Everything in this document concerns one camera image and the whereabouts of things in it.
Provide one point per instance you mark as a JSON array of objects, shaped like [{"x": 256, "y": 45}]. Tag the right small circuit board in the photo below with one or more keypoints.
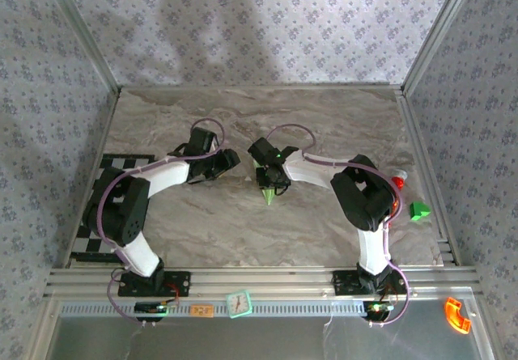
[{"x": 378, "y": 309}]

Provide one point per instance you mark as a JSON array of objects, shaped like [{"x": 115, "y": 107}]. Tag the red and grey small object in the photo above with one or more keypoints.
[{"x": 398, "y": 182}]

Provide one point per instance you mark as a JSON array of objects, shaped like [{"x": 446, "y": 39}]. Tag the left small circuit board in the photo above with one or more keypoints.
[{"x": 149, "y": 308}]

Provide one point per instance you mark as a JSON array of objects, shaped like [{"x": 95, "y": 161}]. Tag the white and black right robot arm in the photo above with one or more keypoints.
[{"x": 311, "y": 172}]

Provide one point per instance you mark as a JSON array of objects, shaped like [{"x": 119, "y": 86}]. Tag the aluminium frame post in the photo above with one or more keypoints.
[
  {"x": 437, "y": 32},
  {"x": 90, "y": 42}
]

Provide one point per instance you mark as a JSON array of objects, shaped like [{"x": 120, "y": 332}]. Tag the orange label tag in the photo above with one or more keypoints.
[{"x": 202, "y": 310}]

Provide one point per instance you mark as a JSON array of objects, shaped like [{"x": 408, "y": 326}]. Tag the orange curved plastic piece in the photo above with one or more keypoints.
[{"x": 455, "y": 315}]

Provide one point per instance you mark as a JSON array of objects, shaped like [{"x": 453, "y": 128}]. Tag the small circuit board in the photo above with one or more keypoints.
[
  {"x": 149, "y": 308},
  {"x": 378, "y": 309}
]

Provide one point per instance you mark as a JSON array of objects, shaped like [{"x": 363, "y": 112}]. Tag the small teal square clock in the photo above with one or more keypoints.
[{"x": 239, "y": 304}]

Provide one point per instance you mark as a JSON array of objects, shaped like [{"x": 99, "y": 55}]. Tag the black and white checkerboard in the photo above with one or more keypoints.
[{"x": 121, "y": 162}]

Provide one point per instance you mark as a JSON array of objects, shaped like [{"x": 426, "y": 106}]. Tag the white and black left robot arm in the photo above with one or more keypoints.
[{"x": 170, "y": 176}]

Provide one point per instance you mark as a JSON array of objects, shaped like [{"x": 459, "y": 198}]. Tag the grey metal plate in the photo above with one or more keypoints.
[{"x": 283, "y": 340}]

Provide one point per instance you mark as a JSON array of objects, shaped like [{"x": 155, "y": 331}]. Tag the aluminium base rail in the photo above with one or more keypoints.
[{"x": 263, "y": 281}]

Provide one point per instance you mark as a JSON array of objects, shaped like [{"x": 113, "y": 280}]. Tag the green plastic block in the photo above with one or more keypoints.
[{"x": 419, "y": 211}]

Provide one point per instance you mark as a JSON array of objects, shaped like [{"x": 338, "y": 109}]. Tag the aluminium side rail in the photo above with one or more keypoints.
[{"x": 413, "y": 125}]

